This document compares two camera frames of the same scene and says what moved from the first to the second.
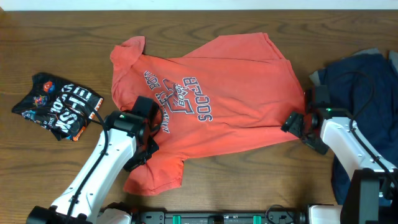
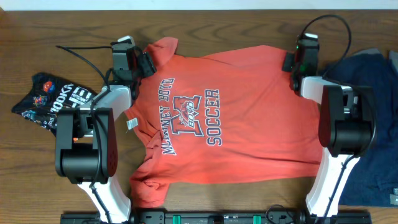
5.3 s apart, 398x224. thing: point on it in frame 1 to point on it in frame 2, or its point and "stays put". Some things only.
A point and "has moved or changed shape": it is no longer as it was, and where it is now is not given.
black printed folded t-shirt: x=61 y=107 stays put
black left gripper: x=133 y=163 to x=148 y=66
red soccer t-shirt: x=234 y=92 has moved or changed shape
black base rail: x=160 y=217 stays put
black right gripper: x=292 y=124 to x=289 y=57
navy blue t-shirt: x=365 y=86 stays put
